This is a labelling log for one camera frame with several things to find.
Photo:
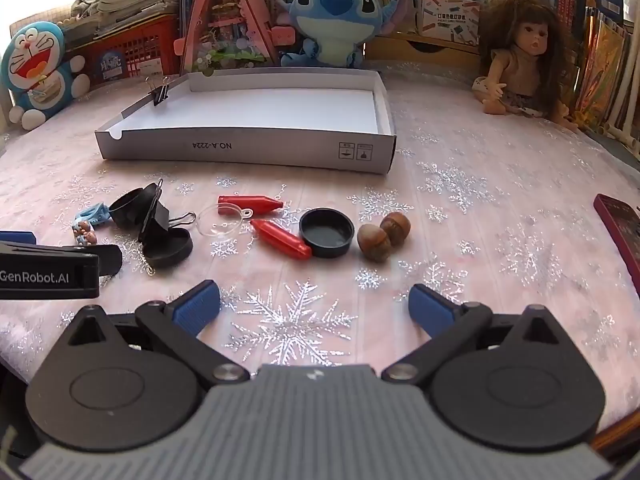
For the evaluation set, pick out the blue cat plush toy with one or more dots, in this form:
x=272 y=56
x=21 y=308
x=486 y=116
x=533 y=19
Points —
x=35 y=60

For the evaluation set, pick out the small black binder clip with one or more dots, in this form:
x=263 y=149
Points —
x=161 y=94

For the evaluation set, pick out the white cardboard tray box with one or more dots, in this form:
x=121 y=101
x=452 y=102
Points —
x=250 y=110

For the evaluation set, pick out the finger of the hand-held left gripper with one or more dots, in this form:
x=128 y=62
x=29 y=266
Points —
x=17 y=237
x=110 y=260

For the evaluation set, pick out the large black binder clip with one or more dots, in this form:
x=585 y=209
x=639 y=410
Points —
x=157 y=220

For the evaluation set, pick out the blue alien plush toy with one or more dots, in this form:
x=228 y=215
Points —
x=325 y=35

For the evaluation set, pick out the wooden drawer organizer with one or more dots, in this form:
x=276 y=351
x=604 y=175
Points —
x=400 y=47

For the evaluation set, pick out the white printed carton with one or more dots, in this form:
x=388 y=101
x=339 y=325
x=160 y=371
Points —
x=445 y=15

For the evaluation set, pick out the dark red phone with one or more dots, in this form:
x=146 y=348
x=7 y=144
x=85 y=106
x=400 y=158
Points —
x=622 y=230

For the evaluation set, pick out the brown-haired baby doll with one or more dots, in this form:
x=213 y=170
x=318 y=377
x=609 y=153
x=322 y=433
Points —
x=525 y=70

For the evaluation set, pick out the black round cap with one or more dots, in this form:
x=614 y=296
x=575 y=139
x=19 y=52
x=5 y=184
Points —
x=125 y=210
x=170 y=252
x=325 y=232

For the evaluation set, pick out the large red plastic basket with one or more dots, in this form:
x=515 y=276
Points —
x=135 y=45

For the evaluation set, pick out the decorated blue hair clip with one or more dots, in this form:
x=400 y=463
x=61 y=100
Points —
x=86 y=234

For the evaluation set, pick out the pink snowflake tablecloth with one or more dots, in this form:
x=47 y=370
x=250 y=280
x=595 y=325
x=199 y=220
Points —
x=450 y=270

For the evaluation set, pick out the clear plastic lid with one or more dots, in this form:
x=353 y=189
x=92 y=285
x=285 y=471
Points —
x=215 y=222

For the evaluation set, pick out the pink triangular toy box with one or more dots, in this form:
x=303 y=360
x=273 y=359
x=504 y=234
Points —
x=225 y=35

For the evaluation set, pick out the grey patterned cloth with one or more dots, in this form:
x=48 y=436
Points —
x=86 y=4

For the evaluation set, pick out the glossy picture books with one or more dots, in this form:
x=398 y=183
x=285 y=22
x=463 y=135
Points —
x=602 y=70

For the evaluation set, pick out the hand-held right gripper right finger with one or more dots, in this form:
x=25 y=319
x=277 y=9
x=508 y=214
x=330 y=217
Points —
x=430 y=305

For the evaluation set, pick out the brown hazelnut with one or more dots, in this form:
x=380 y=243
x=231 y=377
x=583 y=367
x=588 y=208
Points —
x=397 y=227
x=374 y=242

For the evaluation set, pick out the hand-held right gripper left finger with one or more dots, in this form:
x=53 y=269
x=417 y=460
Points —
x=197 y=305

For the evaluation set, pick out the plain blue hair clip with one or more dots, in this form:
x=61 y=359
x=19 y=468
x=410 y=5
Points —
x=95 y=215

